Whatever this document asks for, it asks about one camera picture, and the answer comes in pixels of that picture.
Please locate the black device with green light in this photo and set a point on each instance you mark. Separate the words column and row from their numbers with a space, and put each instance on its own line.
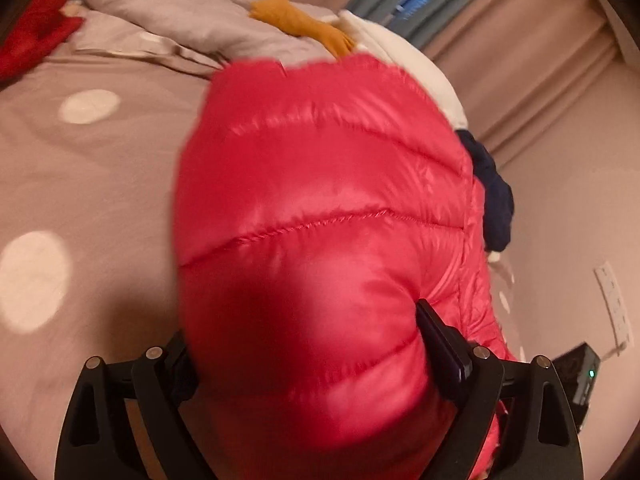
column 575, row 370

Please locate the dark red puffer jacket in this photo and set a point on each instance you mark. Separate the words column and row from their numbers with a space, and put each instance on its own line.
column 35, row 30

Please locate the grey quilt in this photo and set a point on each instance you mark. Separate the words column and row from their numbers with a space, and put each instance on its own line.
column 190, row 15

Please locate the white goose plush toy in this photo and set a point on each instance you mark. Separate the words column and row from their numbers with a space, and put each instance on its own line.
column 430, row 75

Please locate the blue curtain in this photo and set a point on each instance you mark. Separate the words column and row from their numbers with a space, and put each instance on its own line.
column 425, row 5

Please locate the navy blue garment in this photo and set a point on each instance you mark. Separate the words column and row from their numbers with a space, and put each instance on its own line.
column 495, row 200

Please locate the pink hooded puffer jacket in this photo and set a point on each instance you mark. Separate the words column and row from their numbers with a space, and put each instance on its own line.
column 310, row 210

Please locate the white wall socket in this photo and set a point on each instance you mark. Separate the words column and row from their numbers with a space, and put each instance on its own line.
column 612, row 300

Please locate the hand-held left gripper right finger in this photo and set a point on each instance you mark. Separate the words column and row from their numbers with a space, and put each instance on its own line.
column 445, row 355

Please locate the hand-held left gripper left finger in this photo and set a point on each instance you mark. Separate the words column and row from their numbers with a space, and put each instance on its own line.
column 180, row 375

